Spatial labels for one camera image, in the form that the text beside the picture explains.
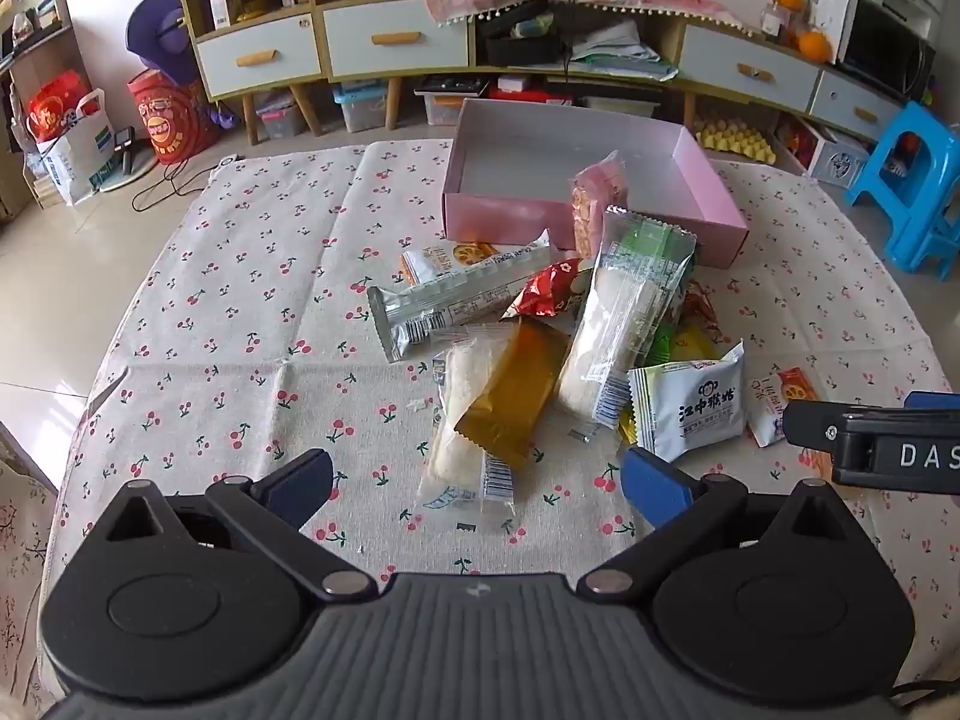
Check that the white packet green print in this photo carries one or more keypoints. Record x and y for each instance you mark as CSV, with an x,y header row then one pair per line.
x,y
686,405

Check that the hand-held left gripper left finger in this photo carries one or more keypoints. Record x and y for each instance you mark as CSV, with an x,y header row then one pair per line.
x,y
296,484

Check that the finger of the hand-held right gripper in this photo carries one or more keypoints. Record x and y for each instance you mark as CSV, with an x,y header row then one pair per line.
x,y
934,400
810,427

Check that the small white box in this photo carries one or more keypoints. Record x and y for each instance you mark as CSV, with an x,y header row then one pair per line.
x,y
516,84

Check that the phone stand round base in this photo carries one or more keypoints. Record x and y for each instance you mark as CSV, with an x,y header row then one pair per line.
x,y
124,165

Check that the white charger puck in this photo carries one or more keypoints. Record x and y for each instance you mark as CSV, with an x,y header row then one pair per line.
x,y
232,159

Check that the white storage bin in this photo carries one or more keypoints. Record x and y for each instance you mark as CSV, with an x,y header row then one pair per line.
x,y
622,106

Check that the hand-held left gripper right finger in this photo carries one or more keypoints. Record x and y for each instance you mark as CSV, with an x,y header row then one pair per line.
x,y
656,484

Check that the red snack packet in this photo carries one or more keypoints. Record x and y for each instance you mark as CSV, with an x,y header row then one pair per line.
x,y
540,292

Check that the blue plastic stool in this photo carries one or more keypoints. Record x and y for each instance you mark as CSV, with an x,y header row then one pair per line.
x,y
911,187

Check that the clear green white cake packet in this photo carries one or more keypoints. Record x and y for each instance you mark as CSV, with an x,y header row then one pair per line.
x,y
611,330

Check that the clear storage bin black lid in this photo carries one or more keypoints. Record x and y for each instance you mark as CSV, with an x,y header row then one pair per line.
x,y
439,105

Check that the pink cardboard box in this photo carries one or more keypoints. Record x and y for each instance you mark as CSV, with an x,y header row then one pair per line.
x,y
660,195

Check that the wooden bookshelf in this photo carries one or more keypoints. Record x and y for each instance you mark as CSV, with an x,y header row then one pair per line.
x,y
30,30

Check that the silver long snack packet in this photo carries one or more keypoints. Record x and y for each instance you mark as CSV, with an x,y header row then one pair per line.
x,y
450,307

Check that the clear storage bin blue lid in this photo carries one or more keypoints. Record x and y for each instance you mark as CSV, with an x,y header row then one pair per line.
x,y
360,109

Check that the red printed drum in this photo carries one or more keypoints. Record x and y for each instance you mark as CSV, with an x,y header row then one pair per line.
x,y
169,120

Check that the red gift bag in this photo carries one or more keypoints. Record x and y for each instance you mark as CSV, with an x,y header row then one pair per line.
x,y
52,105

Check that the white printed box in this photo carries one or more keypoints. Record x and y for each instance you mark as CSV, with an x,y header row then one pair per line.
x,y
832,161

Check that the white orange cookie packet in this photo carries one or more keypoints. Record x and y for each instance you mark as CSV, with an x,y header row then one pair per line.
x,y
765,405
435,259

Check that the glass jar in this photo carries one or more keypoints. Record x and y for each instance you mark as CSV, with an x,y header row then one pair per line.
x,y
772,22

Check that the clear storage bin pink contents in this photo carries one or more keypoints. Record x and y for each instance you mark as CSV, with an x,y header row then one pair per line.
x,y
281,120

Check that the black microwave oven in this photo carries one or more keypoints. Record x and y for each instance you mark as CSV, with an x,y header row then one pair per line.
x,y
885,52

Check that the pink cracker packet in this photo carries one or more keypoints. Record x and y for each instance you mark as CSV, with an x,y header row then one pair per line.
x,y
589,195

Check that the beige floral cloth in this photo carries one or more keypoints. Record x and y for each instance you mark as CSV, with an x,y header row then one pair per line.
x,y
22,577

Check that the purple dish-shaped object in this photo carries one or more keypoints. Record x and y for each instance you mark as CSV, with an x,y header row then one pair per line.
x,y
154,30

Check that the cherry print tablecloth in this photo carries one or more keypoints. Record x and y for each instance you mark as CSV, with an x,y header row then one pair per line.
x,y
225,315

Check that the white shopping bag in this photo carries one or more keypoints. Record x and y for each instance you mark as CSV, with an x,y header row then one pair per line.
x,y
75,157

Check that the pile of folded papers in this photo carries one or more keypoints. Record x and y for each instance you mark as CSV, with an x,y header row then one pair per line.
x,y
615,52

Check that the small white drawer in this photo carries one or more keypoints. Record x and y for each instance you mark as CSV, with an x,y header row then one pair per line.
x,y
855,101

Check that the black case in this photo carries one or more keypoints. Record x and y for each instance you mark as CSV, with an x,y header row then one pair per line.
x,y
525,49

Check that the yellow egg tray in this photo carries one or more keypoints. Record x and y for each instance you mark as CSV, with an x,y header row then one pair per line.
x,y
735,142

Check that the low wooden cabinet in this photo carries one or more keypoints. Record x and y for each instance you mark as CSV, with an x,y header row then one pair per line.
x,y
667,52

